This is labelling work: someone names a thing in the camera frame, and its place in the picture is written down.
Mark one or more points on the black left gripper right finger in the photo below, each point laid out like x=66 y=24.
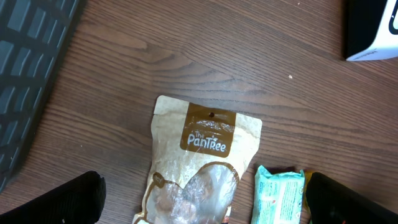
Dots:
x=329 y=201

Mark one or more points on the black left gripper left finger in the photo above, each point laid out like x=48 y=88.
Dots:
x=80 y=200

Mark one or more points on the teal snack packet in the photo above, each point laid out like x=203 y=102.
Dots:
x=278 y=198

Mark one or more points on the beige Pantree snack pouch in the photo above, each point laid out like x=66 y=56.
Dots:
x=199 y=155

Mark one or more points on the white barcode scanner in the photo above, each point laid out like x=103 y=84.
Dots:
x=371 y=30

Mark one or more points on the dark grey plastic basket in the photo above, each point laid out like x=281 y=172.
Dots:
x=35 y=36

